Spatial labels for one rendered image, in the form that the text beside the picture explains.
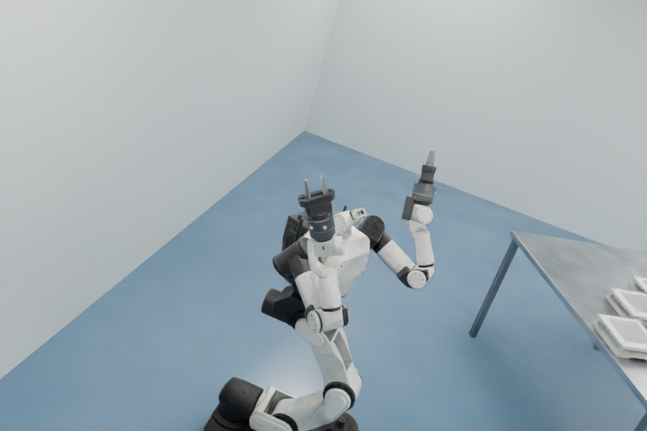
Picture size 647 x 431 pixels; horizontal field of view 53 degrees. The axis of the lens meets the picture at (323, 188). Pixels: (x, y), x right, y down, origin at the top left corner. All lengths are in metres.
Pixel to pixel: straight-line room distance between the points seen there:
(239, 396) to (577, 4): 4.68
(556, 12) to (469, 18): 0.77
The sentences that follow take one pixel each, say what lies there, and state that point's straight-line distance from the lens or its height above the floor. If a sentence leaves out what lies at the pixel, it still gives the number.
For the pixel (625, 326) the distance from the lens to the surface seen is 3.66.
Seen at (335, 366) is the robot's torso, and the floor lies 0.71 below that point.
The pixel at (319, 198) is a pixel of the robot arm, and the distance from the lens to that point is 2.10.
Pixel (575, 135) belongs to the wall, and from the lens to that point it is 6.67.
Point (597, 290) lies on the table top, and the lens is 4.07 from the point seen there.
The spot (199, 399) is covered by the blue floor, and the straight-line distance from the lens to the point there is 3.52.
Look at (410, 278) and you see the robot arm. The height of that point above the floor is 1.15.
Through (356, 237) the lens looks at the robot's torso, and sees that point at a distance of 2.58.
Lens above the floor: 2.49
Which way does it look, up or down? 25 degrees down
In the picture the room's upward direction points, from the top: 17 degrees clockwise
